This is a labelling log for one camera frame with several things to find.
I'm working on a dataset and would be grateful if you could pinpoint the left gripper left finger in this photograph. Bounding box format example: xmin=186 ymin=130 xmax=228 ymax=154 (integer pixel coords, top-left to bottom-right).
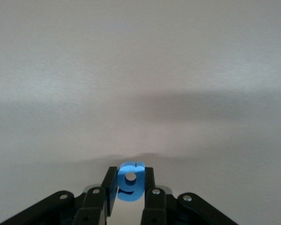
xmin=0 ymin=166 xmax=119 ymax=225

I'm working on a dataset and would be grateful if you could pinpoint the blue foam digit six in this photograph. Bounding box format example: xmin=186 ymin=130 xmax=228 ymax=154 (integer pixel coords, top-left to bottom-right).
xmin=117 ymin=160 xmax=146 ymax=202

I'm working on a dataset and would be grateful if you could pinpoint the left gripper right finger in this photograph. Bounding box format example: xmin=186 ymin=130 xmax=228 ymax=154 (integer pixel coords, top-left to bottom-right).
xmin=140 ymin=167 xmax=239 ymax=225

